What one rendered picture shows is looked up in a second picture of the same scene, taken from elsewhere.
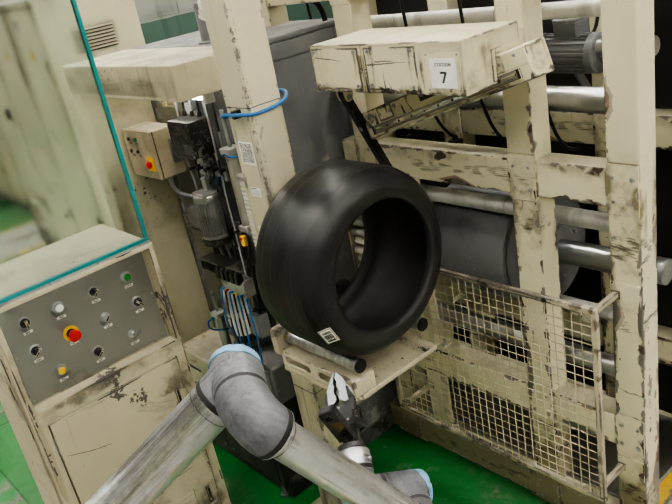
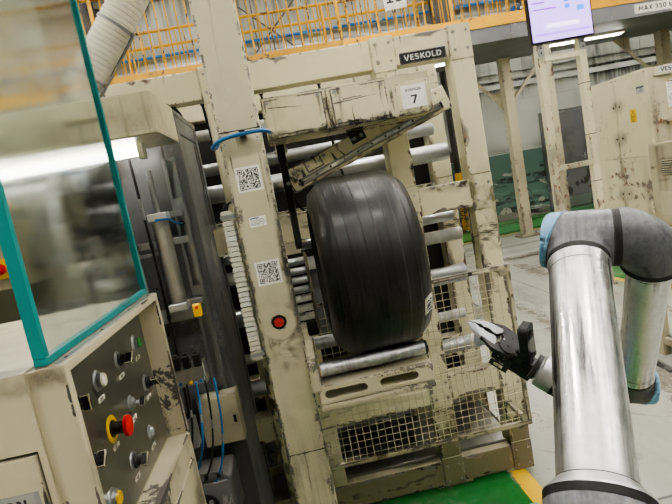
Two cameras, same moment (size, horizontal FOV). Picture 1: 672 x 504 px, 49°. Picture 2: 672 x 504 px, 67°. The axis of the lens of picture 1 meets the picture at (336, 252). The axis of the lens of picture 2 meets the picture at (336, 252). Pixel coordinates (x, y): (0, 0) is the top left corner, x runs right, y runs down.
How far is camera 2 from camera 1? 198 cm
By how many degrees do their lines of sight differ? 57
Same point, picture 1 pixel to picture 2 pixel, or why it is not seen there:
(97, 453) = not seen: outside the picture
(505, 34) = not seen: hidden behind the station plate
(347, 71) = (309, 113)
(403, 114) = (335, 159)
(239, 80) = (249, 98)
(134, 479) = (617, 361)
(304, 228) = (394, 199)
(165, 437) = (603, 298)
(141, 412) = not seen: outside the picture
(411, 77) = (382, 105)
